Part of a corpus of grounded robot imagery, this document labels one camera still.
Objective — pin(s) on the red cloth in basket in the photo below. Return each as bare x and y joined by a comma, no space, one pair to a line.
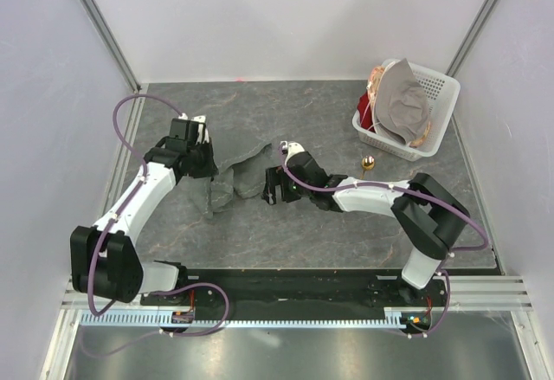
365,113

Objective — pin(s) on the left aluminium frame post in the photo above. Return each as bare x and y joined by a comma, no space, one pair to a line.
106,35

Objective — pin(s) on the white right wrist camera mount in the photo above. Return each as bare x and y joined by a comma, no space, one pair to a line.
288,149

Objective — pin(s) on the slotted cable duct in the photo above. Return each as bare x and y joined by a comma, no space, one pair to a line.
170,319

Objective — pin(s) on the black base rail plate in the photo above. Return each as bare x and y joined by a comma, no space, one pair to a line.
371,287

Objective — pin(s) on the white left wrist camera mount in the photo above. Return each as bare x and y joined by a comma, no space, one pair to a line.
202,133

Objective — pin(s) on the gold spoon green handle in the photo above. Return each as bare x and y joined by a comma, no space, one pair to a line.
367,164

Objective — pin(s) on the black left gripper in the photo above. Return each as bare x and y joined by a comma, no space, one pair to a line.
210,169

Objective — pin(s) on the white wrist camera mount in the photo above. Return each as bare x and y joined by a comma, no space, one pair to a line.
202,133
288,149

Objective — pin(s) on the patterned pink cloth in basket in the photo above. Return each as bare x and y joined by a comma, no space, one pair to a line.
374,79

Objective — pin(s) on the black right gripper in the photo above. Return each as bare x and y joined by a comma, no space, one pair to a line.
275,176

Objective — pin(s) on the grey-green cloth napkin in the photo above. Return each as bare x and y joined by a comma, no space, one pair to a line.
241,164

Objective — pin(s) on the aluminium frame post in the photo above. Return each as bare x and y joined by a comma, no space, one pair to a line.
471,37
106,35

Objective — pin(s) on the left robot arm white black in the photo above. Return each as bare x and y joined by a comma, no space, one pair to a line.
104,260

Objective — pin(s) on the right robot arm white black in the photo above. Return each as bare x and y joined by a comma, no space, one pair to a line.
429,215

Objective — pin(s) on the white plastic basket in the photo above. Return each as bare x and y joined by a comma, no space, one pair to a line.
442,92

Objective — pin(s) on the right aluminium frame post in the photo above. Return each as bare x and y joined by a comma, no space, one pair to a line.
471,37

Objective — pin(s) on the grey cloth in basket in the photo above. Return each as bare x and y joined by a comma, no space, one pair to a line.
401,107

